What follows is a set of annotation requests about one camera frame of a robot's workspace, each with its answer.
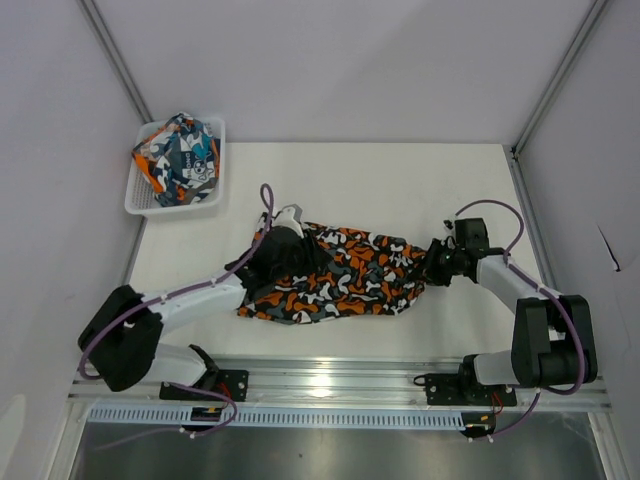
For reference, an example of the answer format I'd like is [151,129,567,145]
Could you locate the orange black camo shorts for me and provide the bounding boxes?
[237,222,427,325]

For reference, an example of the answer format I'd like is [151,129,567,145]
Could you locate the blue orange patterned shorts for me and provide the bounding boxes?
[132,112,222,208]

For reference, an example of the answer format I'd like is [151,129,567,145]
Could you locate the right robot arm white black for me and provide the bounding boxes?
[424,218,598,395]

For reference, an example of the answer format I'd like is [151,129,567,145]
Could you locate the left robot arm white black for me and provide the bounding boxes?
[77,226,331,392]

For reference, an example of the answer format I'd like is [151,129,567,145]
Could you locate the white plastic basket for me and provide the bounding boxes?
[125,115,226,218]

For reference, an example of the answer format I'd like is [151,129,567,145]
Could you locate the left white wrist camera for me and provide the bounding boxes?
[272,204,304,238]

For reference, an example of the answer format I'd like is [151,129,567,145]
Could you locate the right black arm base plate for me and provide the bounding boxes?
[413,373,517,407]

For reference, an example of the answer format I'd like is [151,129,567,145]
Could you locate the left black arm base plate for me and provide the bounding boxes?
[159,369,250,402]

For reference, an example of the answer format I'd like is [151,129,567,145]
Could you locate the aluminium mounting rail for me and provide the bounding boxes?
[67,355,612,413]

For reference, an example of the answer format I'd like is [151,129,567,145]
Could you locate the right aluminium frame post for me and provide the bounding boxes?
[510,0,613,161]

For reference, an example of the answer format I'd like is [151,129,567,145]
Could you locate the aluminium frame post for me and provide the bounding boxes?
[510,0,613,161]
[77,0,153,123]

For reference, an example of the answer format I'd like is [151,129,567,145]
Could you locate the white slotted cable duct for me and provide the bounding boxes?
[88,404,465,431]

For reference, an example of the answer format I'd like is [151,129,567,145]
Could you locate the left aluminium frame post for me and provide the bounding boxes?
[77,0,153,123]

